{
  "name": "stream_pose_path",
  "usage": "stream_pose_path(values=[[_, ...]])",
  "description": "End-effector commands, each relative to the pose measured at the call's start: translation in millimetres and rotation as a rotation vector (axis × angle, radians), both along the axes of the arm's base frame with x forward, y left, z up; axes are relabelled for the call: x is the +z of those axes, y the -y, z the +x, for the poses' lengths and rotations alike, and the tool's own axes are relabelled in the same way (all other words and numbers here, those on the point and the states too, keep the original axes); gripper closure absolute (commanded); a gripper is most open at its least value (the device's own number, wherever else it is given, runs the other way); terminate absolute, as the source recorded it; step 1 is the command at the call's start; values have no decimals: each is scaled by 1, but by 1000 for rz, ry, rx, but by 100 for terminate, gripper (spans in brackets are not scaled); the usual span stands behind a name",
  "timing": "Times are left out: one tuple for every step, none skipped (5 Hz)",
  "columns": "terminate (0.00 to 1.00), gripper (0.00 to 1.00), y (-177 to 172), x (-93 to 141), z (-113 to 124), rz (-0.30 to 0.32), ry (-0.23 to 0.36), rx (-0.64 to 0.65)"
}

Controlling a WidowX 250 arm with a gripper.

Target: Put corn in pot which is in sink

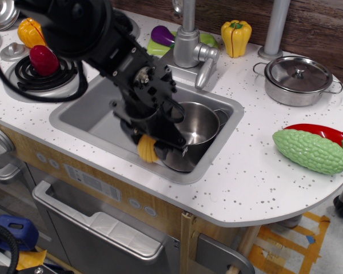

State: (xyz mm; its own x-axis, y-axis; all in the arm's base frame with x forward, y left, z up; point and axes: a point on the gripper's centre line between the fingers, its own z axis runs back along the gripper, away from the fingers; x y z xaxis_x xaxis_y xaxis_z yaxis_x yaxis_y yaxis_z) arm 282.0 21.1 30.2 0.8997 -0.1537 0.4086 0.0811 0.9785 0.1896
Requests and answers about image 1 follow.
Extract lidded steel pot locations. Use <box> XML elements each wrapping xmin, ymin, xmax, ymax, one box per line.
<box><xmin>253</xmin><ymin>56</ymin><xmax>343</xmax><ymax>107</ymax></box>

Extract green toy bitter gourd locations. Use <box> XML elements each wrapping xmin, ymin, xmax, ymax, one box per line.
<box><xmin>272</xmin><ymin>129</ymin><xmax>343</xmax><ymax>175</ymax></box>

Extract purple toy eggplant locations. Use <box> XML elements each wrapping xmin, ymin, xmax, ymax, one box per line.
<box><xmin>151</xmin><ymin>26</ymin><xmax>175</xmax><ymax>48</ymax></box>

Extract grey stove knob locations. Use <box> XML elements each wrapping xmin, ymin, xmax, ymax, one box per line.
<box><xmin>0</xmin><ymin>42</ymin><xmax>30</xmax><ymax>62</ymax></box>

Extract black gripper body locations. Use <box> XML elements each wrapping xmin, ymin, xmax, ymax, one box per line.
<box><xmin>109</xmin><ymin>98</ymin><xmax>187</xmax><ymax>155</ymax></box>

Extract steel pot in sink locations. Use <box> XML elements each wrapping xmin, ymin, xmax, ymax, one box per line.
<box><xmin>163</xmin><ymin>102</ymin><xmax>229</xmax><ymax>172</ymax></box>

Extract red toy strawberry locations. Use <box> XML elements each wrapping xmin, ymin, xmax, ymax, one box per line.
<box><xmin>29</xmin><ymin>45</ymin><xmax>60</xmax><ymax>76</ymax></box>

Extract green toy plate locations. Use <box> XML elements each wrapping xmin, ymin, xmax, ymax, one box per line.
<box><xmin>147</xmin><ymin>33</ymin><xmax>218</xmax><ymax>56</ymax></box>

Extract red toy chili pepper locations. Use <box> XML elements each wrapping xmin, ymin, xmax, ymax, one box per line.
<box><xmin>285</xmin><ymin>123</ymin><xmax>343</xmax><ymax>148</ymax></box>

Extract yellow toy corn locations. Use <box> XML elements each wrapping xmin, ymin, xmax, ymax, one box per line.
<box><xmin>137</xmin><ymin>135</ymin><xmax>158</xmax><ymax>163</ymax></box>

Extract grey lower cabinet door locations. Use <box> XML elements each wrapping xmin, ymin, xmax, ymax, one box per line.
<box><xmin>196</xmin><ymin>234</ymin><xmax>255</xmax><ymax>273</ymax></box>

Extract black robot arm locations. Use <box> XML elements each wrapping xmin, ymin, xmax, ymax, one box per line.
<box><xmin>15</xmin><ymin>1</ymin><xmax>187</xmax><ymax>159</ymax></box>

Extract grey vertical pole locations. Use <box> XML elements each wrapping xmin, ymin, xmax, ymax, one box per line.
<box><xmin>258</xmin><ymin>0</ymin><xmax>291</xmax><ymax>61</ymax></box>

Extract blue clamp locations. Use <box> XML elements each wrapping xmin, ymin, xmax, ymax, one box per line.
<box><xmin>0</xmin><ymin>215</ymin><xmax>39</xmax><ymax>251</ymax></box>

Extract yellow toy bell pepper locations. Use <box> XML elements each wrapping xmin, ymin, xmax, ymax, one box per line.
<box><xmin>221</xmin><ymin>20</ymin><xmax>252</xmax><ymax>58</ymax></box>

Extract front black stove burner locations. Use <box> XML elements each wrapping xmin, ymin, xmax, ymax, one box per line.
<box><xmin>3</xmin><ymin>56</ymin><xmax>88</xmax><ymax>103</ymax></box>

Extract silver toy faucet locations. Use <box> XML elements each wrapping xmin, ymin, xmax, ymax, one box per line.
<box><xmin>161</xmin><ymin>0</ymin><xmax>220</xmax><ymax>89</ymax></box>

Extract steel lid at corner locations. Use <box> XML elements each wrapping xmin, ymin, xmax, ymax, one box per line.
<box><xmin>0</xmin><ymin>0</ymin><xmax>19</xmax><ymax>31</ymax></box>

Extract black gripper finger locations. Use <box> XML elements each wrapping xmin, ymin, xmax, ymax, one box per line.
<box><xmin>154</xmin><ymin>142</ymin><xmax>174</xmax><ymax>160</ymax></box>
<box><xmin>120</xmin><ymin>119</ymin><xmax>144</xmax><ymax>144</ymax></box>

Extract black sleeved cable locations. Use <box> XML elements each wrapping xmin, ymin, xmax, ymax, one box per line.
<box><xmin>0</xmin><ymin>8</ymin><xmax>89</xmax><ymax>103</ymax></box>

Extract grey toy sink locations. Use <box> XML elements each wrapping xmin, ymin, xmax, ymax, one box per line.
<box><xmin>50</xmin><ymin>76</ymin><xmax>244</xmax><ymax>184</ymax></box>

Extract grey toy oven door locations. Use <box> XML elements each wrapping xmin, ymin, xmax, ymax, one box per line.
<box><xmin>0</xmin><ymin>125</ymin><xmax>52</xmax><ymax>243</ymax></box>

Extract grey toy dishwasher door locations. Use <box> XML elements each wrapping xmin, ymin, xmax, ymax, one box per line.
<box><xmin>32</xmin><ymin>180</ymin><xmax>180</xmax><ymax>273</ymax></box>

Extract orange toy bell pepper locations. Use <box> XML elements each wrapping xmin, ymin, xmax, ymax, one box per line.
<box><xmin>17</xmin><ymin>18</ymin><xmax>47</xmax><ymax>49</ymax></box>

